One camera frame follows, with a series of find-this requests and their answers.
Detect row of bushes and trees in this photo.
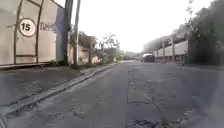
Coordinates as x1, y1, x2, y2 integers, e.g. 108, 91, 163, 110
68, 31, 141, 66

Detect dark car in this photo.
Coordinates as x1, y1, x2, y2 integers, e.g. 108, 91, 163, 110
140, 52, 156, 63

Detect grey asphalt road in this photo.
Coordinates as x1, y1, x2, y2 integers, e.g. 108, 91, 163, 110
0, 60, 224, 128

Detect pole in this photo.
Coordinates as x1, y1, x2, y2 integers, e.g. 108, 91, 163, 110
73, 0, 82, 66
63, 0, 74, 65

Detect concrete kerb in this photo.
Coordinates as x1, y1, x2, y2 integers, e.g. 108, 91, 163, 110
0, 63, 118, 118

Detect cracked concrete pavement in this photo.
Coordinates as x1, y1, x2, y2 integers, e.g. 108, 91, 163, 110
0, 63, 116, 108

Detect dark trees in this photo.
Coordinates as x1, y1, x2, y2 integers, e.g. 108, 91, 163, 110
185, 0, 224, 66

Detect white panel wall with pillars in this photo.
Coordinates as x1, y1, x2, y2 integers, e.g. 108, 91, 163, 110
143, 34, 190, 64

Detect grey wall with round sign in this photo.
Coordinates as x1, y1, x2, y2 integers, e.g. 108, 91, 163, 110
0, 0, 72, 67

